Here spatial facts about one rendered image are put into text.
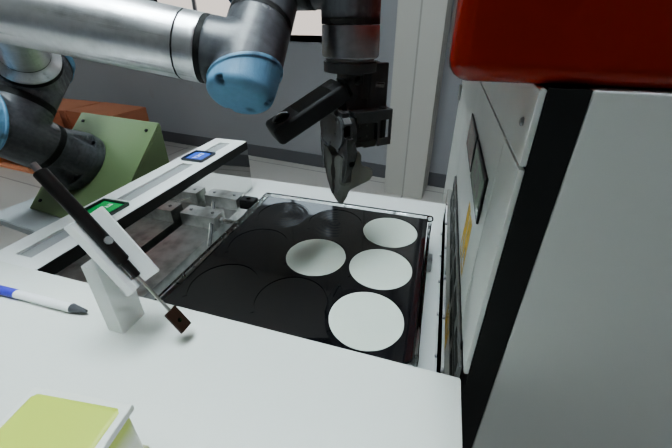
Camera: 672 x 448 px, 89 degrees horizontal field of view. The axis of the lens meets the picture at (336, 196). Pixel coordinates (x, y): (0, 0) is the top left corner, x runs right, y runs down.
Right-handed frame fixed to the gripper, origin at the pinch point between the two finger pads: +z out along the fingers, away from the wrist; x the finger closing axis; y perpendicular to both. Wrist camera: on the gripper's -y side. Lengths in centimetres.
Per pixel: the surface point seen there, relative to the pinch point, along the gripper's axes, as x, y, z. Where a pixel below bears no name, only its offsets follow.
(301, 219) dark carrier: 11.6, -1.9, 10.3
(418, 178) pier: 140, 138, 83
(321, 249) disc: 0.8, -2.4, 10.2
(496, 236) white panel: -29.9, -1.9, -11.3
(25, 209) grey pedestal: 59, -59, 18
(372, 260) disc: -5.6, 3.9, 10.2
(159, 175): 31.8, -25.5, 4.2
